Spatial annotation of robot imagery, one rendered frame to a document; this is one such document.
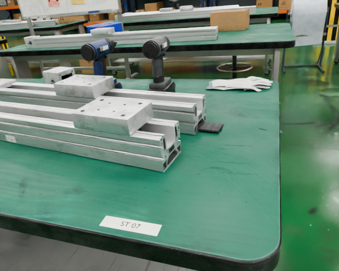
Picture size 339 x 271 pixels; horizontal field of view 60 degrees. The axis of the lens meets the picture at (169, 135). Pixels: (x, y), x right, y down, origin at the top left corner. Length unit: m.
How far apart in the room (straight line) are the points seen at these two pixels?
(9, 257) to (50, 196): 0.81
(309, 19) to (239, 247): 3.86
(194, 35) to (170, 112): 1.54
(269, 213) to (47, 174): 0.50
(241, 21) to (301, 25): 1.66
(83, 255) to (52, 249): 0.15
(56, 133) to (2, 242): 0.83
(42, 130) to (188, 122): 0.39
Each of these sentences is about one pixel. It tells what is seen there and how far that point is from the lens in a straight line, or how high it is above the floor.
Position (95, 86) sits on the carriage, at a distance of 0.93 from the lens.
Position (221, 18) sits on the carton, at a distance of 2.71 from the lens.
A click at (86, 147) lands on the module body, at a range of 0.75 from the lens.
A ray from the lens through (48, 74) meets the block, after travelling 1.37.
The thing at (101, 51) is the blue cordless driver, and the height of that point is 0.96.
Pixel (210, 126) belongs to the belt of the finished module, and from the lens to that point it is 0.83.
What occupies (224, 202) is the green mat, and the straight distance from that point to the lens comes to 0.57.
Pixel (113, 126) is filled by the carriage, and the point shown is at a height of 0.88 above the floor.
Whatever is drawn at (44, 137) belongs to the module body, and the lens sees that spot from 0.85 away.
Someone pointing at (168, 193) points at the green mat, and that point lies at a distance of 0.59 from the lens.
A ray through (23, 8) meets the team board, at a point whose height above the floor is 1.09.
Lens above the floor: 1.14
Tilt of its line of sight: 27 degrees down
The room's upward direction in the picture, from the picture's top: 6 degrees counter-clockwise
